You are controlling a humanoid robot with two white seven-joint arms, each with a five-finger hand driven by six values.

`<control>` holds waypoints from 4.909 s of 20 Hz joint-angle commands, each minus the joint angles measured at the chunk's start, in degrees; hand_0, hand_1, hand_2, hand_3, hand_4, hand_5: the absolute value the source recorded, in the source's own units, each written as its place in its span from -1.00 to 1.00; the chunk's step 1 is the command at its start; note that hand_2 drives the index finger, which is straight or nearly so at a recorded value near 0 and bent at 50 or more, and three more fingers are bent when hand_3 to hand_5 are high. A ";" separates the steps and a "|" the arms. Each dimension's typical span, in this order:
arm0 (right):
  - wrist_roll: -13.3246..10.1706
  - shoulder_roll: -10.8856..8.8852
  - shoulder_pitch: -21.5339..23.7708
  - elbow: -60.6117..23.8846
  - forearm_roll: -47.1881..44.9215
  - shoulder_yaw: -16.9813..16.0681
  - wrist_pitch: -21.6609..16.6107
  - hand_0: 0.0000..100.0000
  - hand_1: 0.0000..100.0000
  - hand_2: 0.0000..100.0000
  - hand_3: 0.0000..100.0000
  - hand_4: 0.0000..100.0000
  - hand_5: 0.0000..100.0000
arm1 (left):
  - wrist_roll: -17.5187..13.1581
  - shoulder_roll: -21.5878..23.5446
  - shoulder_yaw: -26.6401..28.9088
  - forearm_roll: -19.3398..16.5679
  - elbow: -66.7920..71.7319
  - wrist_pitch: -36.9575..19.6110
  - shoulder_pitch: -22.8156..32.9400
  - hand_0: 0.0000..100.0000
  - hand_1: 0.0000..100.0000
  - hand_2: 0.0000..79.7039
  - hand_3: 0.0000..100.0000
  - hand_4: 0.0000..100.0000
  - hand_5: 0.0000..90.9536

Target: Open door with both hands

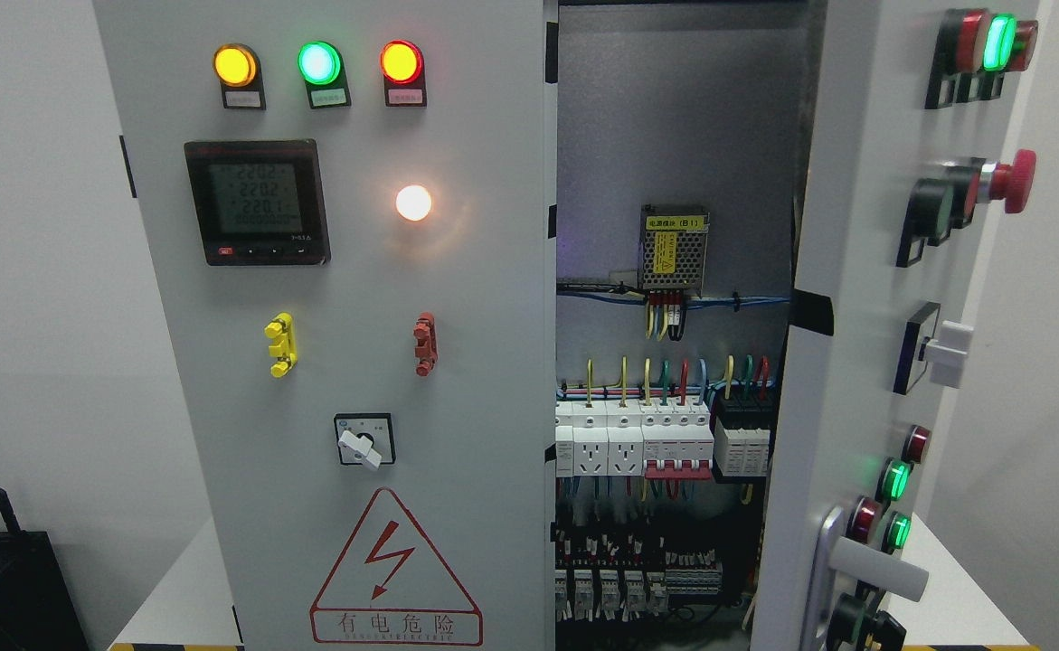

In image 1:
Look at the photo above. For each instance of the yellow terminal post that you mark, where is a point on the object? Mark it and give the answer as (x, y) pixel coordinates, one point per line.
(281, 334)

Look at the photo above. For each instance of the red terminal post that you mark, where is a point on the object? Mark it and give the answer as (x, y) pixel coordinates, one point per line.
(426, 349)

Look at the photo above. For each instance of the white rotary selector switch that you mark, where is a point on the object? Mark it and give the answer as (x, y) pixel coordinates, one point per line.
(365, 439)

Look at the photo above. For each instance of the metal mesh power supply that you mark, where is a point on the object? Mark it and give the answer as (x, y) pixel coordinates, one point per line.
(672, 247)

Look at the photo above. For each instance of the white glowing indicator lamp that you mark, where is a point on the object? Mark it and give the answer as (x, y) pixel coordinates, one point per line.
(413, 202)

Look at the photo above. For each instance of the grey door handle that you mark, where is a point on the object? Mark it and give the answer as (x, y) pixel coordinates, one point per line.
(832, 619)

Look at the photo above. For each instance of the black white surge protector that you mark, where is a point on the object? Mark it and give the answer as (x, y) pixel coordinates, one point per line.
(742, 436)

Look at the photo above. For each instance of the grey cabinet door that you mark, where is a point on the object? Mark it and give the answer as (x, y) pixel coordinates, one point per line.
(470, 437)
(908, 94)

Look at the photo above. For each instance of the white door rotary knob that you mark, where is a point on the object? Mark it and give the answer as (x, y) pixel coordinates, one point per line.
(932, 345)

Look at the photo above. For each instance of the yellow indicator lamp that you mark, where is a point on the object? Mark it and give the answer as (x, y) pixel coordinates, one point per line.
(238, 70)

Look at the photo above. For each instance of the red emergency stop button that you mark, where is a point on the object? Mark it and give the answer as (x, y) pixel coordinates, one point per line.
(1008, 182)

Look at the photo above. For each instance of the white socket module row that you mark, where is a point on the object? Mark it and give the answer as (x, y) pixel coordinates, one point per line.
(601, 439)

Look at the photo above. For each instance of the red handled circuit breaker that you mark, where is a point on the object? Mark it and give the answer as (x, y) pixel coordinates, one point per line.
(678, 442)

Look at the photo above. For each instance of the red indicator lamp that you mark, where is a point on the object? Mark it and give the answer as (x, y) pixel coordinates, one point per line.
(403, 72)

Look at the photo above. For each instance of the red electric hazard sign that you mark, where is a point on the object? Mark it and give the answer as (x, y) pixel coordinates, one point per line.
(390, 586)

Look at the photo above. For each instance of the black box at left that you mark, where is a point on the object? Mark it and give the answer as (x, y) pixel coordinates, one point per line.
(35, 606)

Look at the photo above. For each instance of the black digital power meter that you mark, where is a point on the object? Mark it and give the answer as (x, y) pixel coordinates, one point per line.
(259, 202)

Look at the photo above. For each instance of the green indicator lamp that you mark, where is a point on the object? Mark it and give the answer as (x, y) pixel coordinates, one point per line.
(323, 70)

